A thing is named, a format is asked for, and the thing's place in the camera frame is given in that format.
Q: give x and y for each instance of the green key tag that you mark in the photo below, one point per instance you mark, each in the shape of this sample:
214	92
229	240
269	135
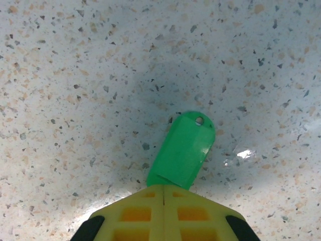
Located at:
183	150

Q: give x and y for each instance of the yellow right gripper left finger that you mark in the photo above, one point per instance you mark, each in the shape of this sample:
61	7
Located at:
135	216

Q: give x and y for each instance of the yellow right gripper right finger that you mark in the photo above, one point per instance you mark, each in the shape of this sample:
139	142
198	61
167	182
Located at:
193	216

